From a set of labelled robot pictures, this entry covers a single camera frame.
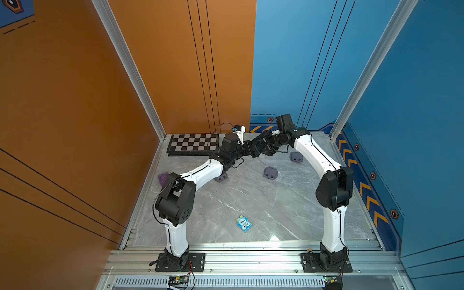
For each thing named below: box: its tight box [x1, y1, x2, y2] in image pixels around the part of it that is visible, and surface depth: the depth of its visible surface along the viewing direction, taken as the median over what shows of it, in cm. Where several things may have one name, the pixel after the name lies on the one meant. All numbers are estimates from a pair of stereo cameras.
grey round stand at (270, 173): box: [263, 166, 278, 181], surface depth 102 cm
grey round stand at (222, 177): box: [213, 172, 229, 183], surface depth 100 cm
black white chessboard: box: [166, 133, 220, 157], surface depth 114 cm
